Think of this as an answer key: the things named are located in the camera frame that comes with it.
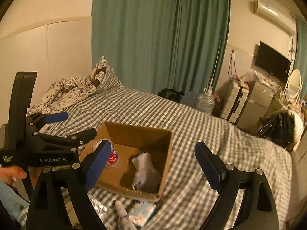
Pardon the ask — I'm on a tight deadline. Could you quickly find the green curtain at right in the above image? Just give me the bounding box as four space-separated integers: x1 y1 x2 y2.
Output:
295 20 307 91

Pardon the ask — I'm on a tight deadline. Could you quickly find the black white clothes pile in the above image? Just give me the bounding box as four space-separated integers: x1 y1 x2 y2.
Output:
254 109 304 153

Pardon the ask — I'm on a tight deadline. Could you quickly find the floral white blanket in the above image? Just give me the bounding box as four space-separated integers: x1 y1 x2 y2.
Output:
27 76 102 116

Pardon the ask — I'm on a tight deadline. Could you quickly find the blue white tissue pack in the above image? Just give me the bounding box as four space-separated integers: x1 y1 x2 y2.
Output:
128 200 157 228

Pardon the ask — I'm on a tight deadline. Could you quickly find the silver mini fridge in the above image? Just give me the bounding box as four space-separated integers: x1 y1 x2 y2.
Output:
236 81 274 132

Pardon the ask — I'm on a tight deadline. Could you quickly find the oval white vanity mirror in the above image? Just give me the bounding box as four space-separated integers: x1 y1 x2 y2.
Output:
286 69 302 99

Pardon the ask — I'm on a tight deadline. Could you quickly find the green curtain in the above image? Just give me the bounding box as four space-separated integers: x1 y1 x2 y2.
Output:
92 0 230 94
295 20 307 91

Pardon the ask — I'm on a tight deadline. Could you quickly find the checked pillow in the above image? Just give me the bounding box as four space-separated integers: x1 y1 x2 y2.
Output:
90 56 123 94

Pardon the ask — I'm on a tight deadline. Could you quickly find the black bag on floor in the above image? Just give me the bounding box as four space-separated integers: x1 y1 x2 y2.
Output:
158 88 185 103

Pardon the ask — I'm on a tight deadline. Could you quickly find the silver foil packet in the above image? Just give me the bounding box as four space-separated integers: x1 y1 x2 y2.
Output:
87 193 109 222

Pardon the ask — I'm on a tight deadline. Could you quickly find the white air conditioner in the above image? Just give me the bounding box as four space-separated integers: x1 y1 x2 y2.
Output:
254 0 296 35

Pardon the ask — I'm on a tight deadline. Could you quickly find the black wall television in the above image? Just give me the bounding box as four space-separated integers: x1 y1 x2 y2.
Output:
255 42 291 83

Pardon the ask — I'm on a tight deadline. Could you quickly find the person's left hand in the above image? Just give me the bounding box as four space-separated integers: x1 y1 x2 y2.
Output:
0 166 27 186

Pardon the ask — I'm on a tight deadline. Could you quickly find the blue denim sleeve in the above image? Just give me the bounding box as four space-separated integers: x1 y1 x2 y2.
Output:
0 180 29 220

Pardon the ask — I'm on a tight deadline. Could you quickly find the white tube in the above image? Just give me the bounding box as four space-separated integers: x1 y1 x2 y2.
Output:
115 200 137 230

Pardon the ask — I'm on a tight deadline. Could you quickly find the white suitcase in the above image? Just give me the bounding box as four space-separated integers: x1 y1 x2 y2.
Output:
221 80 249 124

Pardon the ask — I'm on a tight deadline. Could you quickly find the white dressing table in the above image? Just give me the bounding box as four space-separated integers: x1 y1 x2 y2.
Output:
264 97 306 121

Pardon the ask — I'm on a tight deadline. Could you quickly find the large clear water bottle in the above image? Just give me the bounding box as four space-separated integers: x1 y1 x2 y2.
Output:
195 87 215 115

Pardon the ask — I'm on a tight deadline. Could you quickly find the brown cardboard box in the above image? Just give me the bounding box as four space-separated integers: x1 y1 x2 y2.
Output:
80 122 172 202

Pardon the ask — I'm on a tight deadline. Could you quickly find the white grey sock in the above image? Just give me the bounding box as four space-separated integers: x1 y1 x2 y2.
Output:
132 152 161 193

